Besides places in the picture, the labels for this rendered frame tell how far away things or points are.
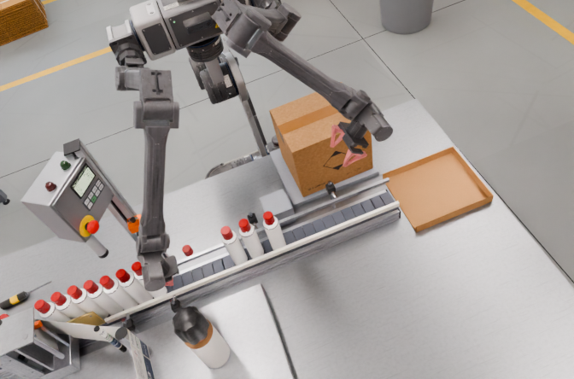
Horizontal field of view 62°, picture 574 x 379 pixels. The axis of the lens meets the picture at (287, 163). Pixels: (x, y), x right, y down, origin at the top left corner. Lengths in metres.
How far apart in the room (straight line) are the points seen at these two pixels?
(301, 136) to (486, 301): 0.80
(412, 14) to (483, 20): 0.58
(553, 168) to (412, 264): 1.58
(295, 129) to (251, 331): 0.70
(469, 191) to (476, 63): 1.91
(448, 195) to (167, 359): 1.12
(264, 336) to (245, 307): 0.12
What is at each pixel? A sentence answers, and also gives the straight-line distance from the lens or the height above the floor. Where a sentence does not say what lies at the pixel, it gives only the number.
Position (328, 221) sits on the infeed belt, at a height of 0.88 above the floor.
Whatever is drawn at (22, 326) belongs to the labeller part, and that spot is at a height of 1.14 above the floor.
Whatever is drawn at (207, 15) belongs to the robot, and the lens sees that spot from 1.68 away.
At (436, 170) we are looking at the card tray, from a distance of 1.92.
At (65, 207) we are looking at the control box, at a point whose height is 1.43.
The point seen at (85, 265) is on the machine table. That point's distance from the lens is 2.03.
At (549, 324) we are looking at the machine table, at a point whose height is 0.83.
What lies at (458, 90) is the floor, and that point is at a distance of 3.45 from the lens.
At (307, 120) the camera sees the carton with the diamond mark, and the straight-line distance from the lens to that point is 1.72.
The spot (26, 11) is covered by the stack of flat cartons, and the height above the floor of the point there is 0.21.
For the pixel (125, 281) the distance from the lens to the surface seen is 1.62.
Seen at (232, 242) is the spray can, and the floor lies 1.04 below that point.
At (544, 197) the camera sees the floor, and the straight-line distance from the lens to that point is 2.97.
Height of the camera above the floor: 2.34
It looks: 50 degrees down
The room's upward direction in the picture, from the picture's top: 15 degrees counter-clockwise
